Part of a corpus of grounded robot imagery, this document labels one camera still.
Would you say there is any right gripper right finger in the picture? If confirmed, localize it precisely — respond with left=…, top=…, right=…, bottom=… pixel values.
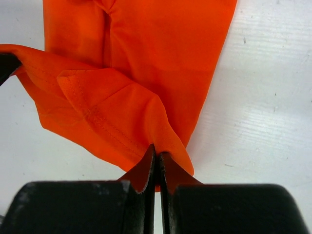
left=158, top=153, right=309, bottom=234

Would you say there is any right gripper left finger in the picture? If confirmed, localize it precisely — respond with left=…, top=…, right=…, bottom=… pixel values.
left=0, top=145, right=156, bottom=234

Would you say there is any orange t shirt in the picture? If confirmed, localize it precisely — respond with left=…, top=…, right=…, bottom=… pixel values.
left=0, top=0, right=238, bottom=192

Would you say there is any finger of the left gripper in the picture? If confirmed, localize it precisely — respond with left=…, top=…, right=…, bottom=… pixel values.
left=0, top=53, right=22, bottom=86

